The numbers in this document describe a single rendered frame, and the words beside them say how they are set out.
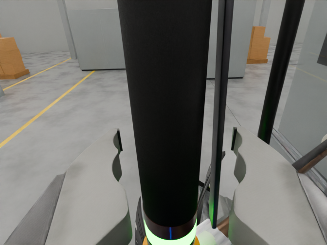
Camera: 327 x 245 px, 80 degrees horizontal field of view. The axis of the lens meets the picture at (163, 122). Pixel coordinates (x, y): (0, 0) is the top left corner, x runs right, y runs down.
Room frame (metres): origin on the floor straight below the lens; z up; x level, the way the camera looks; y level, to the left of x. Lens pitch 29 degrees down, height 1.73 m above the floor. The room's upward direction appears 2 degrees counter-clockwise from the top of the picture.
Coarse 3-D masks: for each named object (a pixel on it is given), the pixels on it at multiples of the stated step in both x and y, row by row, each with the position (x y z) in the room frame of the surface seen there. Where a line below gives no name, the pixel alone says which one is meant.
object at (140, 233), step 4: (140, 196) 0.51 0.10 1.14; (140, 200) 0.49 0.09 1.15; (140, 204) 0.47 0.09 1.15; (140, 208) 0.45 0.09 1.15; (136, 212) 0.49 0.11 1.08; (140, 212) 0.44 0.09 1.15; (136, 216) 0.47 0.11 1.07; (140, 216) 0.42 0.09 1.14; (136, 220) 0.46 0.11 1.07; (140, 220) 0.42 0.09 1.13; (136, 224) 0.45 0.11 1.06; (140, 224) 0.41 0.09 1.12; (140, 228) 0.40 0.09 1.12; (144, 228) 0.37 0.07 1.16; (136, 232) 0.44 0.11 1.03; (140, 232) 0.39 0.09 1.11; (144, 232) 0.36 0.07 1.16; (136, 236) 0.43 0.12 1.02; (140, 236) 0.38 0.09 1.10; (144, 236) 0.35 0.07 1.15; (140, 240) 0.38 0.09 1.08; (136, 244) 0.42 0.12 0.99; (140, 244) 0.39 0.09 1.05
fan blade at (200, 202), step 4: (224, 152) 0.38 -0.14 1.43; (224, 156) 0.36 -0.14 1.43; (208, 168) 0.48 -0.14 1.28; (208, 172) 0.42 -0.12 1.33; (208, 176) 0.37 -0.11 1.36; (208, 180) 0.34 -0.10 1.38; (204, 184) 0.36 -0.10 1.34; (208, 184) 0.33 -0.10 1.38; (204, 188) 0.34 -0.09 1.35; (204, 192) 0.32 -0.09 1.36; (200, 196) 0.33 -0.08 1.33; (204, 196) 0.41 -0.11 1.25; (200, 200) 0.31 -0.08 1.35; (200, 204) 0.31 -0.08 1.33; (200, 208) 0.35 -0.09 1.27; (200, 212) 0.35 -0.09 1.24; (200, 216) 0.36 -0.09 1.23
